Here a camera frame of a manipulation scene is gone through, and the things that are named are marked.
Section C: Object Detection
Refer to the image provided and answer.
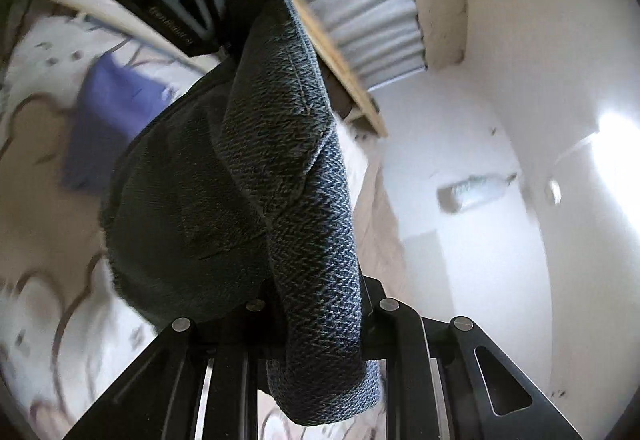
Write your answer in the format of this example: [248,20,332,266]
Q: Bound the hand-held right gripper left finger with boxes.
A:
[64,297,275,440]

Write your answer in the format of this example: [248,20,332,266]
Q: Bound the folded purple cloth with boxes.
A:
[60,54,173,193]

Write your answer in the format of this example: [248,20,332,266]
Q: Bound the bear print bed sheet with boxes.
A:
[0,0,381,440]

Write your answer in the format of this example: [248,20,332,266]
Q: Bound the blue denim jeans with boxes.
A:
[100,0,383,426]

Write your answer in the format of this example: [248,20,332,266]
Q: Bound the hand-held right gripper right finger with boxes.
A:
[361,276,587,440]

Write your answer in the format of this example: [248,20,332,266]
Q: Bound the wooden headboard shelf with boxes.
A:
[252,0,390,138]

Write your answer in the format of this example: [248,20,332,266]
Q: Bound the grey curtain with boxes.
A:
[255,0,431,93]

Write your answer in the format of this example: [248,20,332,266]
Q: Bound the beige fleece blanket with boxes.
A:
[357,160,408,281]

